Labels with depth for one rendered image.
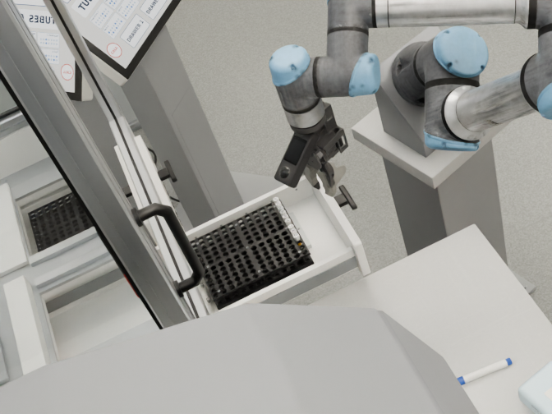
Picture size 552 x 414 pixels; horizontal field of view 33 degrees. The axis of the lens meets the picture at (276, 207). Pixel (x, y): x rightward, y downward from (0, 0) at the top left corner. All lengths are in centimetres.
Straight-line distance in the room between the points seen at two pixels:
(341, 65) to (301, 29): 227
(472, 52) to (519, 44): 161
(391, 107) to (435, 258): 39
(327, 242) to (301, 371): 124
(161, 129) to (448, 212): 93
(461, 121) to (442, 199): 43
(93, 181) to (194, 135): 179
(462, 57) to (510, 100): 26
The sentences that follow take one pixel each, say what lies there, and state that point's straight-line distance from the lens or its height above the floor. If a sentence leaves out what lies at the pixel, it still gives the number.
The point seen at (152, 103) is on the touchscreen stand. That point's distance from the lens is 278.
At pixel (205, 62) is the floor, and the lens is 397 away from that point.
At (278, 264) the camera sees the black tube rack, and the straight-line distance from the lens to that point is 195.
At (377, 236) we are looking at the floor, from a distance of 310.
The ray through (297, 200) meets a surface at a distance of 213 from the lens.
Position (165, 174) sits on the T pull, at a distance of 221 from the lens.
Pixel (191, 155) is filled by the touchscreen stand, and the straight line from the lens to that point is 293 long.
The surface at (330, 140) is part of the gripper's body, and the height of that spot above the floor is 111.
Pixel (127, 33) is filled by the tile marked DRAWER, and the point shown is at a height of 101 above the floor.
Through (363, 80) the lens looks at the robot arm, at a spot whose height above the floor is 129.
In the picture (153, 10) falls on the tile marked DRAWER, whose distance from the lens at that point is 256.
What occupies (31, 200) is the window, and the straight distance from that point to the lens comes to 116.
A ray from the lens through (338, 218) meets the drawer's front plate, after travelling 195.
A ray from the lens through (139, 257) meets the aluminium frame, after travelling 125.
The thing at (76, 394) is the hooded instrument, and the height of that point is 178.
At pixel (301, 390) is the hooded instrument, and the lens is 79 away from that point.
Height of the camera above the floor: 240
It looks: 47 degrees down
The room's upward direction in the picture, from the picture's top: 22 degrees counter-clockwise
